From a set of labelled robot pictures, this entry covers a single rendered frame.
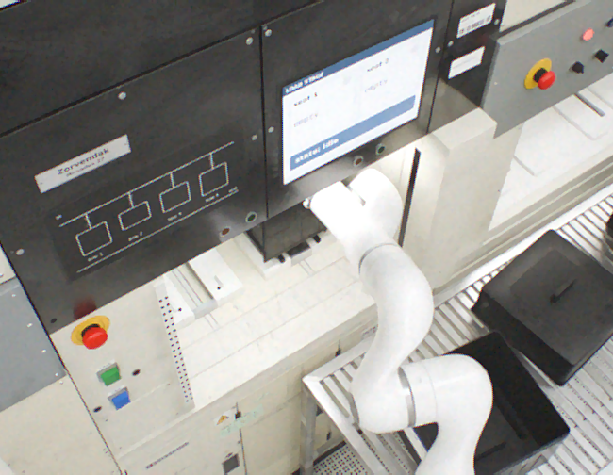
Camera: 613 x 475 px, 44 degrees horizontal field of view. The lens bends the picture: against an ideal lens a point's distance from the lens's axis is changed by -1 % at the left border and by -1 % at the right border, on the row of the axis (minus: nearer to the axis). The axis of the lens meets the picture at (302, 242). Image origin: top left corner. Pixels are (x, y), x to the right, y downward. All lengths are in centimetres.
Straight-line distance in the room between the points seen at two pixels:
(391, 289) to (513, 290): 76
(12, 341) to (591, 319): 132
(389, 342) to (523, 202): 97
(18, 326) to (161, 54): 45
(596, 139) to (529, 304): 61
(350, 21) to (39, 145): 46
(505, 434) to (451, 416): 61
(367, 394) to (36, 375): 52
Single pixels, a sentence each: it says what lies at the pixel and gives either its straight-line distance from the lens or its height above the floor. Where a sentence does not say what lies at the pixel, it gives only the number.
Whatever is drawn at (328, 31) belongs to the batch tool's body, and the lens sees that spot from 109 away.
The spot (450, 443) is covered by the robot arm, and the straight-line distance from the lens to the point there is 124.
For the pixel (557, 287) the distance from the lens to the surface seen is 196.
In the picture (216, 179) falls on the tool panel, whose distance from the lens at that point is 114.
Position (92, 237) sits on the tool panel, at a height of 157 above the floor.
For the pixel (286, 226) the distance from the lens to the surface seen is 174.
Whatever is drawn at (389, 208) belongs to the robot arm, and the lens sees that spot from 144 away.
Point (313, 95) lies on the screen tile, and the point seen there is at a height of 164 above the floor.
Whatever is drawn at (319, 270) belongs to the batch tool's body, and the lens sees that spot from 187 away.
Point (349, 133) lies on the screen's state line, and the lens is 127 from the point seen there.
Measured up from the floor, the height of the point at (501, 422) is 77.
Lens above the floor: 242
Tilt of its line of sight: 54 degrees down
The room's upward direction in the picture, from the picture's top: 1 degrees clockwise
